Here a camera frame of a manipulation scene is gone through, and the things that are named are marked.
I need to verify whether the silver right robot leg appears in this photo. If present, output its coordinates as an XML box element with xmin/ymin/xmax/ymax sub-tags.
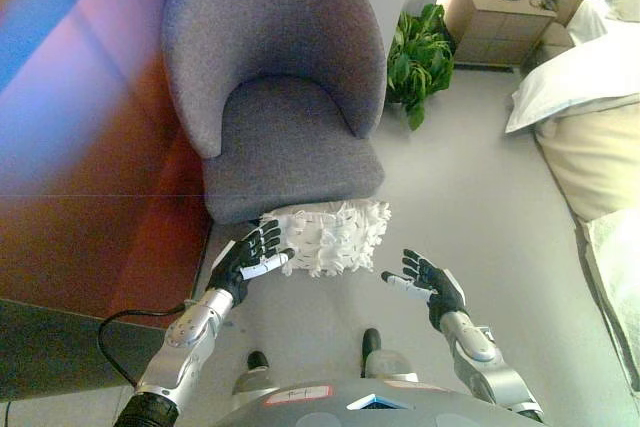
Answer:
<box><xmin>359</xmin><ymin>328</ymin><xmax>420</xmax><ymax>389</ymax></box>

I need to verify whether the green potted plant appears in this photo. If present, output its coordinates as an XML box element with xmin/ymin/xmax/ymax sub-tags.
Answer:
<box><xmin>386</xmin><ymin>3</ymin><xmax>458</xmax><ymax>131</ymax></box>

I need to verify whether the silver robot leg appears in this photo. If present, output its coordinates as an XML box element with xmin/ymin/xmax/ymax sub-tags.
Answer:
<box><xmin>359</xmin><ymin>328</ymin><xmax>420</xmax><ymax>389</ymax></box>
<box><xmin>231</xmin><ymin>350</ymin><xmax>282</xmax><ymax>399</ymax></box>

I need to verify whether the silver left robot leg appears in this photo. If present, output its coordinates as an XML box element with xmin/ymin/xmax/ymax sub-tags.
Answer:
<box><xmin>231</xmin><ymin>350</ymin><xmax>282</xmax><ymax>399</ymax></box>

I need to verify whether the grey robot torso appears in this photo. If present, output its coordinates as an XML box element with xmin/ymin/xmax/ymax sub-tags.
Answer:
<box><xmin>208</xmin><ymin>378</ymin><xmax>506</xmax><ymax>427</ymax></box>

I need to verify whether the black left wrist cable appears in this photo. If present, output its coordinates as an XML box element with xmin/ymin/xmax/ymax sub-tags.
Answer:
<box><xmin>97</xmin><ymin>302</ymin><xmax>201</xmax><ymax>390</ymax></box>

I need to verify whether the red-brown wooden cabinet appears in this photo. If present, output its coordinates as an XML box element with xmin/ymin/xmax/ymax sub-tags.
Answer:
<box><xmin>0</xmin><ymin>0</ymin><xmax>217</xmax><ymax>404</ymax></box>

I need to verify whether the white duvet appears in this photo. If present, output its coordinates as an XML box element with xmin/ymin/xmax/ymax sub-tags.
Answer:
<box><xmin>504</xmin><ymin>38</ymin><xmax>640</xmax><ymax>135</ymax></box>

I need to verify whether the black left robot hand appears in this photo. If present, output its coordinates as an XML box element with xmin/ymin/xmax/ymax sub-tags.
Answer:
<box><xmin>207</xmin><ymin>219</ymin><xmax>296</xmax><ymax>307</ymax></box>

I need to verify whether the beige wooden nightstand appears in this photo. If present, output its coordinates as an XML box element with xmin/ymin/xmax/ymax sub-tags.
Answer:
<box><xmin>444</xmin><ymin>0</ymin><xmax>559</xmax><ymax>69</ymax></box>

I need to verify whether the grey fabric armchair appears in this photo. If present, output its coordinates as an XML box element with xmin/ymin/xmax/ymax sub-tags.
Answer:
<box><xmin>160</xmin><ymin>0</ymin><xmax>389</xmax><ymax>226</ymax></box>

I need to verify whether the beige bed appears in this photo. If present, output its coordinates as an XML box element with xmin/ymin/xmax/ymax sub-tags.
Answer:
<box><xmin>533</xmin><ymin>94</ymin><xmax>640</xmax><ymax>401</ymax></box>

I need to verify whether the white fringed pillow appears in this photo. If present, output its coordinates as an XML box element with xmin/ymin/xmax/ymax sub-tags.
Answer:
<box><xmin>258</xmin><ymin>199</ymin><xmax>392</xmax><ymax>279</ymax></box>

